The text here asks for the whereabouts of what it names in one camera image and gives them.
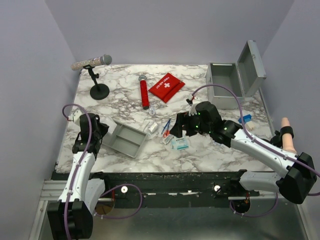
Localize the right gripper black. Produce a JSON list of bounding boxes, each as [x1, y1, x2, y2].
[[169, 110, 212, 138]]

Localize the gauze bandage roll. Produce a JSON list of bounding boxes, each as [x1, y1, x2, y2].
[[146, 122, 159, 135]]

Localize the grey plastic divided tray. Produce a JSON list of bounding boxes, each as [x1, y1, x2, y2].
[[102, 121, 147, 158]]

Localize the red first aid pouch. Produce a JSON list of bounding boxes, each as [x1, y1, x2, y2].
[[149, 73, 185, 103]]

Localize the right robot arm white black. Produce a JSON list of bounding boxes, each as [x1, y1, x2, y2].
[[169, 101, 317, 204]]

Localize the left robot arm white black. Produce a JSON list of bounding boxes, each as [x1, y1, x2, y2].
[[47, 113, 111, 240]]

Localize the grey metal medicine case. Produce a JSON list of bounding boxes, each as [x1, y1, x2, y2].
[[205, 40, 267, 110]]

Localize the small sachet packet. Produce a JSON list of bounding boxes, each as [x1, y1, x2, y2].
[[162, 134, 174, 145]]

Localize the red small scissors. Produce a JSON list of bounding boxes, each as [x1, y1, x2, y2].
[[162, 130, 170, 138]]

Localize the blue plastic tweezers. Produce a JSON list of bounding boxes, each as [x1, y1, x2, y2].
[[161, 119, 171, 134]]

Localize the teal white wipe packet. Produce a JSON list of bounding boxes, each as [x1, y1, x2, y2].
[[171, 137, 189, 151]]

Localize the tape roll in wrapper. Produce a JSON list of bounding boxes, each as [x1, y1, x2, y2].
[[149, 107, 156, 116]]

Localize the black microphone stand left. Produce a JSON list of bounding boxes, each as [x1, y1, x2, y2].
[[83, 64, 110, 100]]

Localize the red glitter microphone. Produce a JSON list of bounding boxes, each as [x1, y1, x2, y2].
[[138, 75, 150, 110]]

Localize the silver glitter microphone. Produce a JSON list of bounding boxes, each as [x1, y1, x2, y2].
[[70, 54, 113, 71]]

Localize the blue white small box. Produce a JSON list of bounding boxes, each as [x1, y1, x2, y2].
[[238, 114, 255, 131]]

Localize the beige microphone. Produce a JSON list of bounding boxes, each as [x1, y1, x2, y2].
[[281, 117, 297, 154]]

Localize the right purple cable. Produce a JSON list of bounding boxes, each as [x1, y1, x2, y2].
[[189, 83, 320, 218]]

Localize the black mounting rail base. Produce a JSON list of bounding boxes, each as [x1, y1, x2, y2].
[[89, 170, 259, 209]]

